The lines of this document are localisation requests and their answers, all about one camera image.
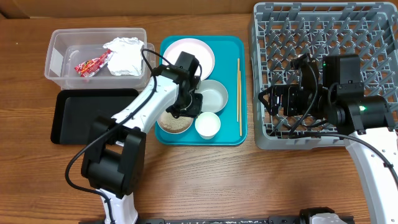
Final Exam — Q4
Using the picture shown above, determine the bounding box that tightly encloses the black tray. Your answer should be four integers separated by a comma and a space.
50, 88, 139, 145

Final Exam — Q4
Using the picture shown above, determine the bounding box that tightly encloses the wooden chopstick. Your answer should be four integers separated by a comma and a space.
239, 71, 243, 136
236, 57, 240, 122

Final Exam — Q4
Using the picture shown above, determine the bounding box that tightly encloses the white napkin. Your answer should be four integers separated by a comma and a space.
103, 37, 144, 77

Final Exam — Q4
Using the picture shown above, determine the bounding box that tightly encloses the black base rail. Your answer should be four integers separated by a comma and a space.
78, 207, 355, 224

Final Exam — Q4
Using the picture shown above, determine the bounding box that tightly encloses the grey bowl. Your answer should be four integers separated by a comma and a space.
197, 80, 228, 113

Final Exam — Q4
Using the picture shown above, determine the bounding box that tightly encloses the small white plate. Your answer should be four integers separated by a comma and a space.
157, 111, 193, 134

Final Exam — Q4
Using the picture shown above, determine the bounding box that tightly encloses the white cup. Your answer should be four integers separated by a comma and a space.
195, 112, 221, 139

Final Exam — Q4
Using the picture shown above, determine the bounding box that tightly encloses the red snack wrapper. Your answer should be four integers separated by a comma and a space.
74, 50, 113, 78

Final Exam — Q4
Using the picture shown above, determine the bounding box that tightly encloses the grey dish rack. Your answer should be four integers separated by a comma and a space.
250, 2, 397, 149

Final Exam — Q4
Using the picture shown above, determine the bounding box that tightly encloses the large white plate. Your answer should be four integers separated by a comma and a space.
163, 38, 215, 81

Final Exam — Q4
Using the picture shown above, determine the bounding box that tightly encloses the teal serving tray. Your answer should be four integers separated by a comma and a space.
155, 35, 248, 146

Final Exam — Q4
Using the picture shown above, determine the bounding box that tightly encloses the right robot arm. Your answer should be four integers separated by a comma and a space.
258, 54, 397, 223

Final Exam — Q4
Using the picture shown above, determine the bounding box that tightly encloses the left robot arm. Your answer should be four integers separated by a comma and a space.
81, 52, 203, 223

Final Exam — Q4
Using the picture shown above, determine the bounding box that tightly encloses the clear plastic bin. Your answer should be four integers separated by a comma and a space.
44, 27, 156, 92

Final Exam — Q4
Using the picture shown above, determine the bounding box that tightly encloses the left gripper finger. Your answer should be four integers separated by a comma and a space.
166, 105, 181, 118
183, 93, 203, 118

